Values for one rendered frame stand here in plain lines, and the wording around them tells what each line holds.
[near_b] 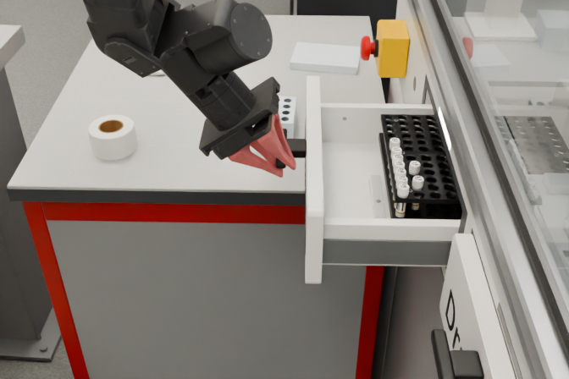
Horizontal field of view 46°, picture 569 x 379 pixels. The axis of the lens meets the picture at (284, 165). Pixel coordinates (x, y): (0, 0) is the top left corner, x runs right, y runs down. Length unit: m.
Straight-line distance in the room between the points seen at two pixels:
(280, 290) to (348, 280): 0.11
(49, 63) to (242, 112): 2.42
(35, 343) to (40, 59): 1.61
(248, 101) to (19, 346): 1.25
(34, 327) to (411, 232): 1.25
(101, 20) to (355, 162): 0.41
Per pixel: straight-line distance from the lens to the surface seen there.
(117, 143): 1.06
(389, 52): 1.09
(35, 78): 3.02
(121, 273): 1.16
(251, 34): 0.67
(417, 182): 0.77
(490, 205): 0.63
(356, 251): 0.75
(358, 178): 0.89
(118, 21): 0.65
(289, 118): 1.08
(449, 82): 0.81
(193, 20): 0.67
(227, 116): 0.73
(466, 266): 0.65
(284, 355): 1.28
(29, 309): 1.78
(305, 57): 1.30
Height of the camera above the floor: 1.37
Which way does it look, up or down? 36 degrees down
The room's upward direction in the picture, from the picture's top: straight up
